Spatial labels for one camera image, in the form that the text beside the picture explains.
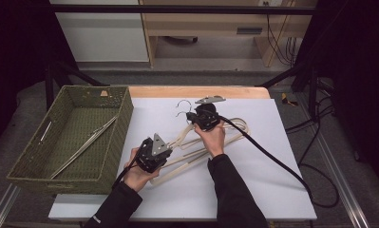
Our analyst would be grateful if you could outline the white cabinet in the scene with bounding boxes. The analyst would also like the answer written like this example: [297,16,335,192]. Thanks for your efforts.
[48,0,150,64]

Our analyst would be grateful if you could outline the beige clothes hanger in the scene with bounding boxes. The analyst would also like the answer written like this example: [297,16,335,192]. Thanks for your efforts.
[48,114,119,181]
[149,109,247,187]
[158,99,251,169]

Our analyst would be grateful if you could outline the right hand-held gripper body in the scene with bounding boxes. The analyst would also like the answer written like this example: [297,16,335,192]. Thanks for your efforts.
[192,95,227,132]

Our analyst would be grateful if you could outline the yellow and black tool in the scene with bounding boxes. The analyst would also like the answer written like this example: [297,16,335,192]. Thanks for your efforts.
[280,92,299,107]

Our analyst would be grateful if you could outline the white board sheet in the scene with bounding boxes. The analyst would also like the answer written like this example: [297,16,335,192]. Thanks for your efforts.
[47,97,318,222]

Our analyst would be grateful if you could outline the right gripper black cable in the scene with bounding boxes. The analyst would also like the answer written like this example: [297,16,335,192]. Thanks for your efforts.
[214,114,341,209]

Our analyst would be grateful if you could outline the black hanging wall cables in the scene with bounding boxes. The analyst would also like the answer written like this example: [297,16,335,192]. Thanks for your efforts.
[263,1,298,68]

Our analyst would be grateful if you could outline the light wooden desk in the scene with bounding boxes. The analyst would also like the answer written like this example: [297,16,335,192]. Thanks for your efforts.
[139,0,318,68]

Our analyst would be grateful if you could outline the black metal stand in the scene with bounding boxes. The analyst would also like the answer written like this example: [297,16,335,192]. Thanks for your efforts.
[44,59,109,111]
[256,60,320,119]

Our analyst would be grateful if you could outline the black floor cables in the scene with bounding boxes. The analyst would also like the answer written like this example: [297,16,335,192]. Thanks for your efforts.
[284,77,337,165]

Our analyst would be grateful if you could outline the black horizontal frame bar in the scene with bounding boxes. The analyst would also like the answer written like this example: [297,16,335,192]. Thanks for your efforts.
[48,4,318,16]

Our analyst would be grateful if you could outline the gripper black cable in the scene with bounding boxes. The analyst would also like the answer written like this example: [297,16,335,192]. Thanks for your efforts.
[111,139,151,190]
[214,114,341,209]

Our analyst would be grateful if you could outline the aluminium rail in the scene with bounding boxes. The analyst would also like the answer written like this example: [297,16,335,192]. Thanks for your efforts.
[0,184,21,228]
[294,94,371,228]

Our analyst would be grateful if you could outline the person's right hand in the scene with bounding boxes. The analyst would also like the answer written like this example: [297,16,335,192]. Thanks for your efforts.
[193,121,227,159]

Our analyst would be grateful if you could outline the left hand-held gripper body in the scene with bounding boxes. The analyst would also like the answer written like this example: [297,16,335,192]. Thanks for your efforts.
[136,132,174,174]

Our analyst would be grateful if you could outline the green woven basket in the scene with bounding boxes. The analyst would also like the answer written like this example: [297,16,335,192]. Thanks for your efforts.
[6,85,135,196]

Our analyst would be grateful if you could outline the person's left hand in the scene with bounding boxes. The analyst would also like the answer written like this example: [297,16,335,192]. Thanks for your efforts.
[123,147,161,193]

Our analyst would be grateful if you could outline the black curtain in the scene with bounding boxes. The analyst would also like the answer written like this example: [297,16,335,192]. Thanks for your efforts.
[299,0,379,194]
[0,0,79,156]

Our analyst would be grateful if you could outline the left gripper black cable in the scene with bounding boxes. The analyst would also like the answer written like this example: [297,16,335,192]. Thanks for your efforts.
[111,139,151,190]

